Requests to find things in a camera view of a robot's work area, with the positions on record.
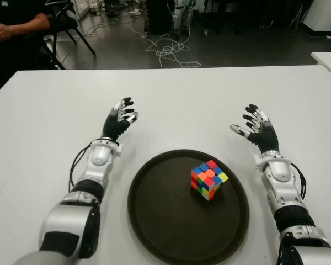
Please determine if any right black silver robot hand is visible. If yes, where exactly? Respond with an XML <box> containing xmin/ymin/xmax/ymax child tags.
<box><xmin>230</xmin><ymin>104</ymin><xmax>280</xmax><ymax>154</ymax></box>

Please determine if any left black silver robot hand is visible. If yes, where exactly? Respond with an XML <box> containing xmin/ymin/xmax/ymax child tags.
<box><xmin>103</xmin><ymin>97</ymin><xmax>140</xmax><ymax>144</ymax></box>

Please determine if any multicoloured Rubik's cube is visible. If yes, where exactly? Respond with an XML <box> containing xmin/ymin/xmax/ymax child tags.
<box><xmin>190</xmin><ymin>159</ymin><xmax>229</xmax><ymax>202</ymax></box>

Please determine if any bare forearm of seated person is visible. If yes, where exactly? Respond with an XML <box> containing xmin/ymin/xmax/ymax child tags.
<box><xmin>0</xmin><ymin>13</ymin><xmax>51</xmax><ymax>43</ymax></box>

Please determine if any dark brown round plate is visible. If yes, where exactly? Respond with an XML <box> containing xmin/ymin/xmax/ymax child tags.
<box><xmin>127</xmin><ymin>149</ymin><xmax>250</xmax><ymax>265</ymax></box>

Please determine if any white side table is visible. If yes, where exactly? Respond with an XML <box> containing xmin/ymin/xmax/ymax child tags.
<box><xmin>311</xmin><ymin>51</ymin><xmax>331</xmax><ymax>83</ymax></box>

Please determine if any black folding chair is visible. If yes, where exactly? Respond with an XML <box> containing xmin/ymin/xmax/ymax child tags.
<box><xmin>41</xmin><ymin>0</ymin><xmax>97</xmax><ymax>70</ymax></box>

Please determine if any seated person in black clothes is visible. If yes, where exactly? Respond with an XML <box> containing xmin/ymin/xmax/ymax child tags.
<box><xmin>0</xmin><ymin>0</ymin><xmax>51</xmax><ymax>96</ymax></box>

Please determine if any white glass display cabinet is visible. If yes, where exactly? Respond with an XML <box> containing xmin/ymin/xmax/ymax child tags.
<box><xmin>71</xmin><ymin>0</ymin><xmax>90</xmax><ymax>20</ymax></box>

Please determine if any white cabinet with black base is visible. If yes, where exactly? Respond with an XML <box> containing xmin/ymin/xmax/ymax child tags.
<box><xmin>302</xmin><ymin>0</ymin><xmax>331</xmax><ymax>36</ymax></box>

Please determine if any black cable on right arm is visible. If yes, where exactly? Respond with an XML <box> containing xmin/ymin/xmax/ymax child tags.
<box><xmin>275</xmin><ymin>162</ymin><xmax>307</xmax><ymax>265</ymax></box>

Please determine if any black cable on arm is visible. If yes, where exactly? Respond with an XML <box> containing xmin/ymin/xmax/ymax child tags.
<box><xmin>275</xmin><ymin>162</ymin><xmax>307</xmax><ymax>265</ymax></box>
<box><xmin>69</xmin><ymin>140</ymin><xmax>93</xmax><ymax>193</ymax></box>

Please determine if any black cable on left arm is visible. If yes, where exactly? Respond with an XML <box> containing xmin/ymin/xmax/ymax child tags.
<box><xmin>69</xmin><ymin>140</ymin><xmax>93</xmax><ymax>193</ymax></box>

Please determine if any tangled white floor cable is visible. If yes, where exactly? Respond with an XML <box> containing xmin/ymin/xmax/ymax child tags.
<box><xmin>129</xmin><ymin>22</ymin><xmax>202</xmax><ymax>69</ymax></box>

